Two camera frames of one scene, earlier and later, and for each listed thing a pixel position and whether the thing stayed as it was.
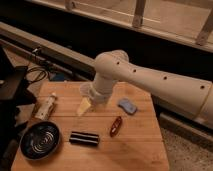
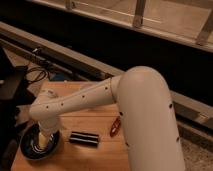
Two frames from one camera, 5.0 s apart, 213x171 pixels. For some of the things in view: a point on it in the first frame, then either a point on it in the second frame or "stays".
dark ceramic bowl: (39, 139) stays
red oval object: (115, 126) stays
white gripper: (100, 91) → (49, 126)
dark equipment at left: (15, 92) stays
